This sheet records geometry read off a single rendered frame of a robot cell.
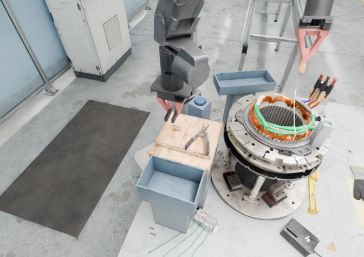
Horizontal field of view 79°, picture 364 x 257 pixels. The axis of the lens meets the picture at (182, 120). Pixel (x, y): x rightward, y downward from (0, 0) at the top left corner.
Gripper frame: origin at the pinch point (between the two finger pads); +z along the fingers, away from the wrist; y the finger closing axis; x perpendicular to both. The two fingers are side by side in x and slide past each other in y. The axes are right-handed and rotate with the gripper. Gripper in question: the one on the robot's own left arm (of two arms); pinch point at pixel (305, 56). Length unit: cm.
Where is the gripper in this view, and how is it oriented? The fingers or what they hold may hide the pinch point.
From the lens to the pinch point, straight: 66.7
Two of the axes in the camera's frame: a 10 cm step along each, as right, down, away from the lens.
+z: -0.4, 9.2, 3.8
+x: -9.3, -1.7, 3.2
